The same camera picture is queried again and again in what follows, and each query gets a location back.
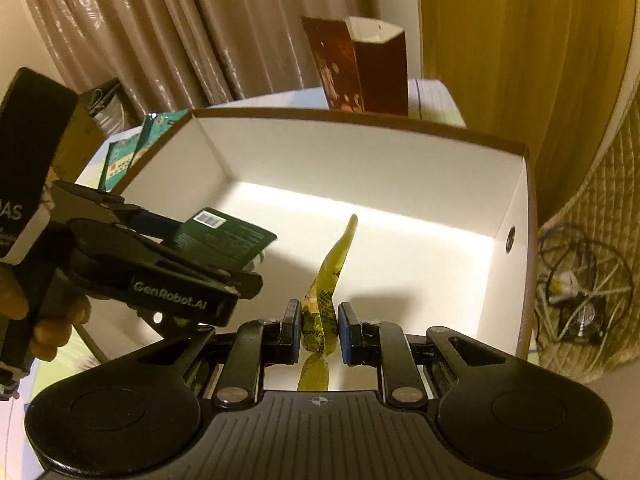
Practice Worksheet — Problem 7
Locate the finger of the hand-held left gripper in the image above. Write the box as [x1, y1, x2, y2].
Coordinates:
[144, 239, 264, 302]
[51, 181, 177, 239]

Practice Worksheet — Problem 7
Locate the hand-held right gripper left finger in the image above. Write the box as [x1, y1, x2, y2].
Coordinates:
[132, 300, 303, 409]

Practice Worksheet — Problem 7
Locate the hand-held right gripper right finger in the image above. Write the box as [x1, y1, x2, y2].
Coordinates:
[337, 302, 507, 409]

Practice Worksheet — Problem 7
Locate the dark green battery pack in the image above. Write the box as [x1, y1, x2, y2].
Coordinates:
[165, 207, 278, 273]

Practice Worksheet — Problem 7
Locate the yellow snack packet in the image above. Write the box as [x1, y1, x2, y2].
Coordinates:
[297, 214, 361, 392]

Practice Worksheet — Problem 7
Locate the white cardboard box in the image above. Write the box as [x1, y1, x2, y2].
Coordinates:
[117, 107, 540, 393]

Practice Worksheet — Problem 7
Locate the person's left hand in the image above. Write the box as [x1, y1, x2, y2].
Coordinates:
[0, 265, 93, 363]

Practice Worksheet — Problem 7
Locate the green printed packet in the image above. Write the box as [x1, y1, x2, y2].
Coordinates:
[97, 135, 146, 196]
[137, 112, 191, 161]

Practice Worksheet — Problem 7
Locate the beige curtain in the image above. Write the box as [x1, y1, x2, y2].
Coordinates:
[0, 0, 323, 126]

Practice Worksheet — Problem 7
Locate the dark red gift box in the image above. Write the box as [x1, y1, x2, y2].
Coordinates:
[301, 16, 411, 118]

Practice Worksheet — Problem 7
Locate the quilted chair cover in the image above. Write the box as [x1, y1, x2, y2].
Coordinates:
[537, 60, 640, 367]

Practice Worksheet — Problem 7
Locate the wooden door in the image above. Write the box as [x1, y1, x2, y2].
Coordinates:
[417, 0, 636, 223]

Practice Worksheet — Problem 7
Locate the white cable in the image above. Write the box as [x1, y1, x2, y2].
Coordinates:
[537, 222, 637, 358]

